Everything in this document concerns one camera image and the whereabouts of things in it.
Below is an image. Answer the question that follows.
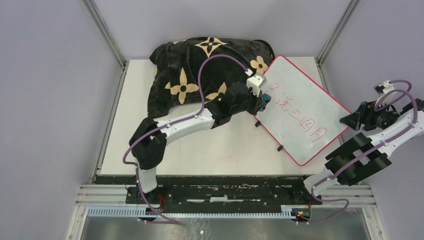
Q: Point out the blue whiteboard eraser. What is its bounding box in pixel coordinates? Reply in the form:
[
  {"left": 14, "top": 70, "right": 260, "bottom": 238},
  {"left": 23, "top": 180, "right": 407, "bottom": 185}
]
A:
[{"left": 260, "top": 93, "right": 272, "bottom": 112}]

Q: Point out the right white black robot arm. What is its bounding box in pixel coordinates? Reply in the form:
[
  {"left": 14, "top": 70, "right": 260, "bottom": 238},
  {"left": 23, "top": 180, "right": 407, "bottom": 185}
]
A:
[{"left": 288, "top": 98, "right": 424, "bottom": 204}]

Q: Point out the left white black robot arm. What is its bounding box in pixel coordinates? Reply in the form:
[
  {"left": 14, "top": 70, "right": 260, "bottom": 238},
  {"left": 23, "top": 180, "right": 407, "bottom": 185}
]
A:
[{"left": 126, "top": 83, "right": 272, "bottom": 204}]

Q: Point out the pink framed whiteboard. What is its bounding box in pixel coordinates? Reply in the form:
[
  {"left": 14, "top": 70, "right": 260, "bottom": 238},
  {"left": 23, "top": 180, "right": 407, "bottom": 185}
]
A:
[{"left": 255, "top": 55, "right": 351, "bottom": 167}]

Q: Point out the black floral plush blanket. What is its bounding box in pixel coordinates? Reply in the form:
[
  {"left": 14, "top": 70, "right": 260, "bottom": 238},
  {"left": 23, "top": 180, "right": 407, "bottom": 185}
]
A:
[{"left": 147, "top": 36, "right": 276, "bottom": 118}]

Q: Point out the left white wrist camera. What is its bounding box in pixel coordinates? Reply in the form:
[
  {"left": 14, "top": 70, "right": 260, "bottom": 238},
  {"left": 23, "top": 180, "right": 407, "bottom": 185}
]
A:
[{"left": 246, "top": 73, "right": 267, "bottom": 98}]

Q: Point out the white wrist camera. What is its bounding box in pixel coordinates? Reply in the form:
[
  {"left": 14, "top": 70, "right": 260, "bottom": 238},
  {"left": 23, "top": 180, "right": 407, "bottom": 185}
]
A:
[
  {"left": 246, "top": 73, "right": 267, "bottom": 98},
  {"left": 374, "top": 80, "right": 395, "bottom": 97}
]

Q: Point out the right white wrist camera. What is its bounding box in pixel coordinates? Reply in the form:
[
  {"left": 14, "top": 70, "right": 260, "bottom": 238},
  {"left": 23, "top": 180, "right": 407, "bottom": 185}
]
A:
[{"left": 374, "top": 80, "right": 395, "bottom": 97}]

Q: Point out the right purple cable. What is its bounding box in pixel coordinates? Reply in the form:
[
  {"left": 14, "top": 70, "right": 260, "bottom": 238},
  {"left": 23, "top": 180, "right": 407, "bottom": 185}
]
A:
[{"left": 298, "top": 79, "right": 419, "bottom": 225}]

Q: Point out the purple cable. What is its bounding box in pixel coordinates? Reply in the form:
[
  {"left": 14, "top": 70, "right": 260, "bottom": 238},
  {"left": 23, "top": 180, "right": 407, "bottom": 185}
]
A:
[
  {"left": 122, "top": 54, "right": 253, "bottom": 226},
  {"left": 298, "top": 79, "right": 419, "bottom": 225}
]

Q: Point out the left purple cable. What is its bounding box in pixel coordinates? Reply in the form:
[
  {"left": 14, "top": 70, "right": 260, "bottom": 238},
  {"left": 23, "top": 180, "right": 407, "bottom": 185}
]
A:
[{"left": 122, "top": 54, "right": 253, "bottom": 226}]

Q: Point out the right aluminium frame post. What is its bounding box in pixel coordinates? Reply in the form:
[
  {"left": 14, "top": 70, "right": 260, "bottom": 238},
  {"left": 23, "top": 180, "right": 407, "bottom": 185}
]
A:
[{"left": 316, "top": 0, "right": 361, "bottom": 67}]

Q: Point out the aluminium frame post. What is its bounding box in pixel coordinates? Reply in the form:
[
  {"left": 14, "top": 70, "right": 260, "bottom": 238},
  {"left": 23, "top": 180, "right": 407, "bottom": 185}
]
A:
[
  {"left": 316, "top": 0, "right": 361, "bottom": 67},
  {"left": 82, "top": 0, "right": 127, "bottom": 69}
]

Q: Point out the white slotted cable duct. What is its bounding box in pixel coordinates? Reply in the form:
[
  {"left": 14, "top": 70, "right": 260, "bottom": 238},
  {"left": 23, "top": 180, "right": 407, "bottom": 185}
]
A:
[{"left": 86, "top": 205, "right": 296, "bottom": 220}]

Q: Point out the left aluminium frame post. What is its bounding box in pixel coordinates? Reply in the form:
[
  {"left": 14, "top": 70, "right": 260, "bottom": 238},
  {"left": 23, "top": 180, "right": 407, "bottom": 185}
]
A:
[{"left": 82, "top": 0, "right": 127, "bottom": 69}]

